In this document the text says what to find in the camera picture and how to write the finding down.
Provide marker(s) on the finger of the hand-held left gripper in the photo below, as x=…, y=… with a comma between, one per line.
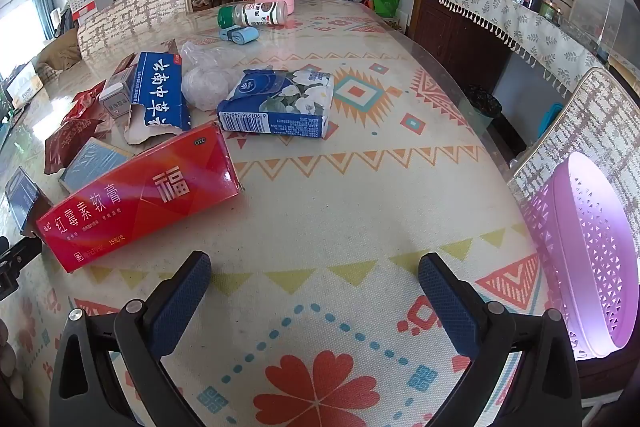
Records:
x=15, y=257

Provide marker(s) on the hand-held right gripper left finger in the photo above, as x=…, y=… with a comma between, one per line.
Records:
x=180, y=302

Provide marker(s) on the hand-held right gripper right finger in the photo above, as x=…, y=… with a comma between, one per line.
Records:
x=450, y=307

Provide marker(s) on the dark blue box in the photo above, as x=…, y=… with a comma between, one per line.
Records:
x=25, y=197

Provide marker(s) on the large red carton box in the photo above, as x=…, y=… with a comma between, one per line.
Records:
x=140, y=197

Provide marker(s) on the blue-grey box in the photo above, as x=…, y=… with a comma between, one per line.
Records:
x=95, y=164

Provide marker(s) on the dark red foil packet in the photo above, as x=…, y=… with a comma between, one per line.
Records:
x=70, y=147

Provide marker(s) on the purple perforated plastic basket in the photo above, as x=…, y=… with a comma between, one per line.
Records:
x=580, y=257

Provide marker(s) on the red plastic bag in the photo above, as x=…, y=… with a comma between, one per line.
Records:
x=85, y=102

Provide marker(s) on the small grey white box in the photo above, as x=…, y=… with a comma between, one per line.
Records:
x=116, y=99

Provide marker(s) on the torn blue carton box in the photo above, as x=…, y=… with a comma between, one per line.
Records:
x=160, y=92

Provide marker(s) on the clear plastic bag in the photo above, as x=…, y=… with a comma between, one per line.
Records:
x=205, y=82

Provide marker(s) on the blue floral tissue packet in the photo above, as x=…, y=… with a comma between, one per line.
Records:
x=280, y=102

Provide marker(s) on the person's left hand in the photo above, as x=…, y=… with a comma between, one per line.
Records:
x=6, y=357

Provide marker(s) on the black waste bin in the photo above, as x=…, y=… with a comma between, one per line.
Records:
x=482, y=107

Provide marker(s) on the brown sofa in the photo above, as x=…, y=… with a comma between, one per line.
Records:
x=57, y=52

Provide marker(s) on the patterned fabric chair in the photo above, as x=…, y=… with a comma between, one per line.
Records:
x=595, y=117
x=130, y=12

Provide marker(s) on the blue curtain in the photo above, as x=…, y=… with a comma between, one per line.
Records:
x=44, y=7

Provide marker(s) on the dark wooden sideboard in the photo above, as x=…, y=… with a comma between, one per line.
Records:
x=450, y=37

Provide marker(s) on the green capped spice bottle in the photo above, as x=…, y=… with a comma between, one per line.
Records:
x=260, y=13

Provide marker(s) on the sideboard with leaf cloth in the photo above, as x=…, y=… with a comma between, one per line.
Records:
x=480, y=2

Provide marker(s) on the green bag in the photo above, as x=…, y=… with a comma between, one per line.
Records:
x=384, y=2

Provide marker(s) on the mesh food cover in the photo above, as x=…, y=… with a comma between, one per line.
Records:
x=605, y=12

